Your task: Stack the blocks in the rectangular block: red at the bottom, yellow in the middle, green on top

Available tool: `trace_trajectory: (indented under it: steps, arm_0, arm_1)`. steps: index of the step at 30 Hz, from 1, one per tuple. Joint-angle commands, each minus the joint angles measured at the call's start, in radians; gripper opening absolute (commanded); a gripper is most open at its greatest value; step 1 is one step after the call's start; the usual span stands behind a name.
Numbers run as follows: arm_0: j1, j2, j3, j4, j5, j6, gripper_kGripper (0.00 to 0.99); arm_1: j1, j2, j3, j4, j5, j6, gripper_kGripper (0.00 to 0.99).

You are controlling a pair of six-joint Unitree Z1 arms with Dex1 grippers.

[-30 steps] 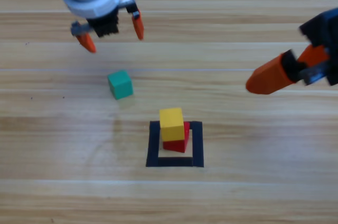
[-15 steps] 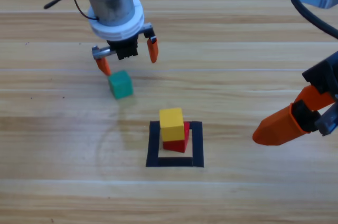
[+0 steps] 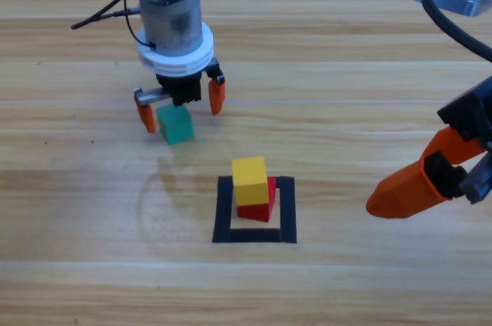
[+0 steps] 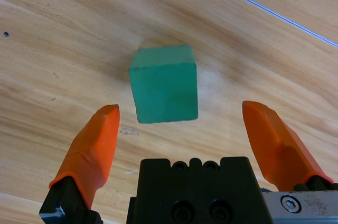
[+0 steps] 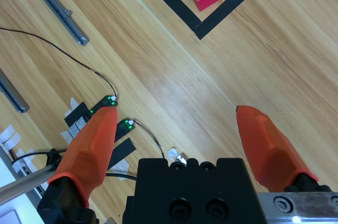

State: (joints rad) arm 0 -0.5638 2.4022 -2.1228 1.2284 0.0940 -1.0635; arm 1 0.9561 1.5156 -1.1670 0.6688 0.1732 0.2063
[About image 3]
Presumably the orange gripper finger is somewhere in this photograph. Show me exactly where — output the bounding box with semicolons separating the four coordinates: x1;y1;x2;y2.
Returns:
205;59;228;116
421;125;489;168
365;151;468;222
135;101;158;135

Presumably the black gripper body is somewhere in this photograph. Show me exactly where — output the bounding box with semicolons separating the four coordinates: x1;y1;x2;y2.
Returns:
437;75;492;205
133;70;204;108

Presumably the green wooden block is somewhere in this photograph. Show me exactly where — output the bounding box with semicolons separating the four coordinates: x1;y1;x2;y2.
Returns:
155;105;196;146

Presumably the yellow wooden block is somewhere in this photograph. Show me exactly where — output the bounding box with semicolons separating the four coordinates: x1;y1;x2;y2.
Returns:
231;155;269;207

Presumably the red wooden block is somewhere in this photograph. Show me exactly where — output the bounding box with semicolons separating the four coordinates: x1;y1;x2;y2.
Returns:
236;176;278;224

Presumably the black tape square outline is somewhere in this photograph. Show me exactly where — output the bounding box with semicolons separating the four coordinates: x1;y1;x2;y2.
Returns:
211;175;298;245

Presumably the thin black arm wire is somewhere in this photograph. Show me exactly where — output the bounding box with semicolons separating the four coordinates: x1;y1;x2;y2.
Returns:
122;0;157;50

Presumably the looped black arm cable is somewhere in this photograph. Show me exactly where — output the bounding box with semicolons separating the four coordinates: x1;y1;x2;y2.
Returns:
71;0;142;31

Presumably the thick black camera cable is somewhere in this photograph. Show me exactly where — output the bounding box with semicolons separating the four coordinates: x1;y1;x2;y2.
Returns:
419;0;492;64

